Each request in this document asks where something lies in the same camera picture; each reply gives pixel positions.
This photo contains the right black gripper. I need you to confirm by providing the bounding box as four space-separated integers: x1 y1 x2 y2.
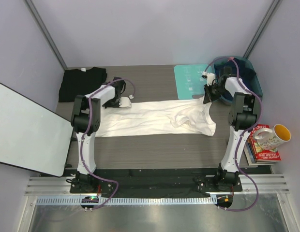
204 82 228 104

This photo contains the white printed t shirt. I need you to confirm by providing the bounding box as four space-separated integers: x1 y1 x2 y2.
95 98 216 137

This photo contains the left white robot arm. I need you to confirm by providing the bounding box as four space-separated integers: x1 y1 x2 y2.
70 77 131 193

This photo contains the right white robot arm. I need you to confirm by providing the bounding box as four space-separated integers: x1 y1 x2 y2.
202 67 261 192

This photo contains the red book stack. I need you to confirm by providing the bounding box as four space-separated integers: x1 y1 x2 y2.
244 124 281 166

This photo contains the teal folding board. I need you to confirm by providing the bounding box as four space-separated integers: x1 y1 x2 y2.
174 64 207 100

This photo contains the teal plastic basket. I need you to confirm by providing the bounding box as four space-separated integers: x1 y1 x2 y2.
211 56 263 100

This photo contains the dark blue clothes pile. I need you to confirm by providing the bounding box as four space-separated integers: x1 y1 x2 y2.
214 58 256 81

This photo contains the folded black t shirt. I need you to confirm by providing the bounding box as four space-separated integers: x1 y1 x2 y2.
59 67 107 102

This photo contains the white yellow floral mug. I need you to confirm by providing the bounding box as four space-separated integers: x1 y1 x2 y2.
253 124 291 150

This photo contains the white board panel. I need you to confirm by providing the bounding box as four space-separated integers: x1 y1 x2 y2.
0 83 73 177

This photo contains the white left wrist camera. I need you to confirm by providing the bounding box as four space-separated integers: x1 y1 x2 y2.
118 95 134 108

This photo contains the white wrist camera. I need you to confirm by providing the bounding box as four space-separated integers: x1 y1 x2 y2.
118 95 134 108
202 71 216 86

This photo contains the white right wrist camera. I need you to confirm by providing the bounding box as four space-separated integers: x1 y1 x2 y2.
202 71 216 86

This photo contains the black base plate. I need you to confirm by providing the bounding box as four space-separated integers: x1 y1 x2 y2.
64 168 273 194

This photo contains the aluminium rail frame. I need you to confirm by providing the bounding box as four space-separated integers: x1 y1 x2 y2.
18 169 299 232

